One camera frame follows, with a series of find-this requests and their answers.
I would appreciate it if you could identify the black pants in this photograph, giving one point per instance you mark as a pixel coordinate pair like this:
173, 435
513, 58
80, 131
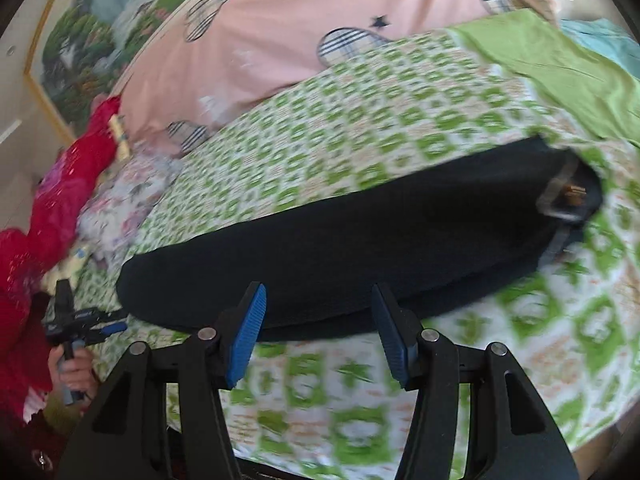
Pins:
325, 260

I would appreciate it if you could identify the pink quilt with striped hearts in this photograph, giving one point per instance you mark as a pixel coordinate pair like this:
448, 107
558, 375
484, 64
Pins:
280, 35

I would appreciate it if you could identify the floral pillow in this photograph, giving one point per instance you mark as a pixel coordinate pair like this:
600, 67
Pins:
125, 195

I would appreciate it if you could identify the person's left hand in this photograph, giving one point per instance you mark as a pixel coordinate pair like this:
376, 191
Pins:
80, 372

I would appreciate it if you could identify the green white patterned bedsheet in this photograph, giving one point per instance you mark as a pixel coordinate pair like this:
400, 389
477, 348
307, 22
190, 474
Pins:
350, 125

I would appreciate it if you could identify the pale yellow cloth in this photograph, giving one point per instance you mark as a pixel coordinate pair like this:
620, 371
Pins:
120, 135

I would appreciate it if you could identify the landscape wall painting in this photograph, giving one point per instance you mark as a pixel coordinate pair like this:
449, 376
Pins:
95, 25

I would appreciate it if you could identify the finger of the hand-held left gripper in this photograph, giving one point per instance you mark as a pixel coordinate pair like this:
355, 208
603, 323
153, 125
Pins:
115, 314
112, 329

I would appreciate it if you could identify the light blue cloth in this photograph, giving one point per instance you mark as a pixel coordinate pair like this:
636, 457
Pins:
602, 40

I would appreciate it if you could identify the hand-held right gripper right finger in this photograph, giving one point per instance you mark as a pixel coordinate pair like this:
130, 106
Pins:
392, 340

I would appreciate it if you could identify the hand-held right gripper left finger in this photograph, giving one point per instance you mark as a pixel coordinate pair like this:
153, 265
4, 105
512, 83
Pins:
246, 332

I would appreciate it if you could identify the lime green cloth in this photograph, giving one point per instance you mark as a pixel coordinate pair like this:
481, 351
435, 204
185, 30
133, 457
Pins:
565, 65

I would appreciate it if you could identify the red sequined garment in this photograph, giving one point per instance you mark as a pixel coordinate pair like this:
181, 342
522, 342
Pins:
65, 195

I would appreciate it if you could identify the person's dark red clothing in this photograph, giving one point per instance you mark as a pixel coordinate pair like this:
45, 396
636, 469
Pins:
30, 450

